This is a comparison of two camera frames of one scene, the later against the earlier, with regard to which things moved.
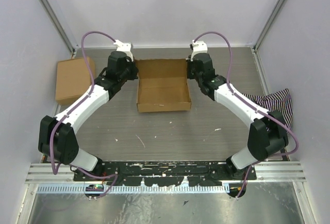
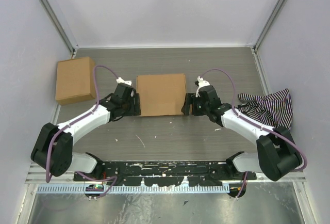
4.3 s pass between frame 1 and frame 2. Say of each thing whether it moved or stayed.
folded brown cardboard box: stayed
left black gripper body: moved
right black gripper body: moved
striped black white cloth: stayed
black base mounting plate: stayed
